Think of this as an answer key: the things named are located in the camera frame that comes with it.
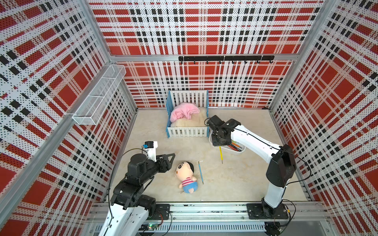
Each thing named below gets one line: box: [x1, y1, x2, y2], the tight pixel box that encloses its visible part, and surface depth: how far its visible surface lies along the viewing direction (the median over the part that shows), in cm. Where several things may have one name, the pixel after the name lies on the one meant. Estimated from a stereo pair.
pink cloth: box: [169, 102, 201, 122], surface depth 101 cm
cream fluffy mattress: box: [170, 106, 208, 128], surface depth 102 cm
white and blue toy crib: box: [165, 89, 210, 139], surface depth 103 cm
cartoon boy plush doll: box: [175, 161, 198, 194], surface depth 80 cm
